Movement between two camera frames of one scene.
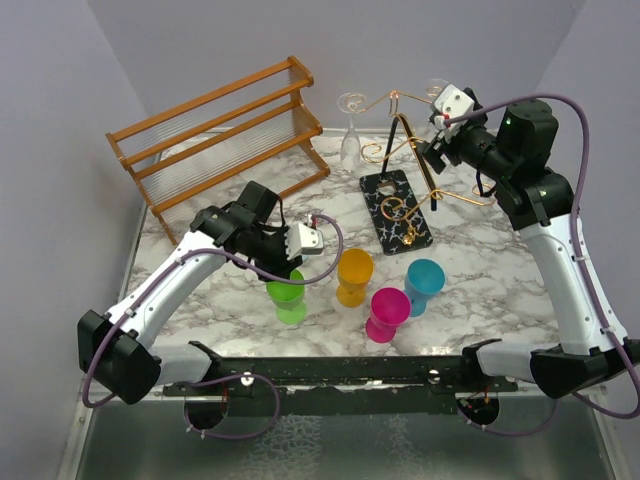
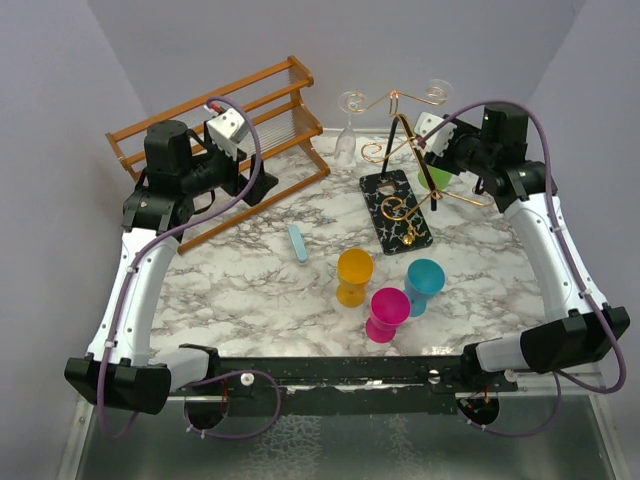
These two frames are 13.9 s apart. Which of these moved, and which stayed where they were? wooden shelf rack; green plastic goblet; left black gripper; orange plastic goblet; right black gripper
Moved: left black gripper; green plastic goblet
Stayed: wooden shelf rack; right black gripper; orange plastic goblet
